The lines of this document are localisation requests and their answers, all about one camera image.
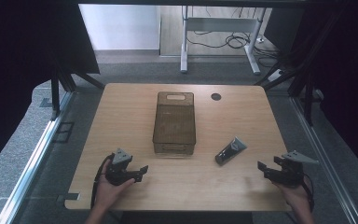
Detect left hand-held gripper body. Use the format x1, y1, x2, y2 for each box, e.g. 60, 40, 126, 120
104, 147, 140, 187

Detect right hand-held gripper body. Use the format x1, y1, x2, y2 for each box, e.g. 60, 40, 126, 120
271, 150, 320, 188

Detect black squeeze tube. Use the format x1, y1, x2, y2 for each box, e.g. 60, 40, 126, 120
214, 135, 248, 167

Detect brown translucent plastic basket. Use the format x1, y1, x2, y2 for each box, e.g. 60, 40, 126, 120
151, 91, 198, 157

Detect person's left hand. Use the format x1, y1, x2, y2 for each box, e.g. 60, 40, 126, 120
93, 159, 136, 213

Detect person's right hand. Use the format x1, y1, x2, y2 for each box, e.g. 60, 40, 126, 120
272, 180, 312, 216

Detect black metal stand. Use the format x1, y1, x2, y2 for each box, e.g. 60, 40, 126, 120
254, 18, 324, 126
49, 59, 106, 119

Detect dark curtain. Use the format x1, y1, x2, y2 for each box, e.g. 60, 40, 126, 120
264, 0, 358, 185
0, 0, 101, 178

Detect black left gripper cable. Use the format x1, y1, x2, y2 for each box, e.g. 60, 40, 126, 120
89, 153, 115, 210

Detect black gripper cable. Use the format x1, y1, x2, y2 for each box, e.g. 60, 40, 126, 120
89, 153, 115, 210
300, 173, 315, 214

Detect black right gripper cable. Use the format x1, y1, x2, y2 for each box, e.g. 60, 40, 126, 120
300, 173, 315, 214

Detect aluminium floor rail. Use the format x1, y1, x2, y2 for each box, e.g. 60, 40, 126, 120
289, 96, 358, 224
0, 91, 76, 224

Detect black floor cables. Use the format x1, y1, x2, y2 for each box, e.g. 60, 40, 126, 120
186, 29, 281, 68

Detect white wall panel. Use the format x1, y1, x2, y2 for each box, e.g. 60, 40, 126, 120
78, 4, 162, 51

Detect white metal desk frame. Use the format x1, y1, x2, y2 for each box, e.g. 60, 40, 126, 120
179, 5, 267, 76

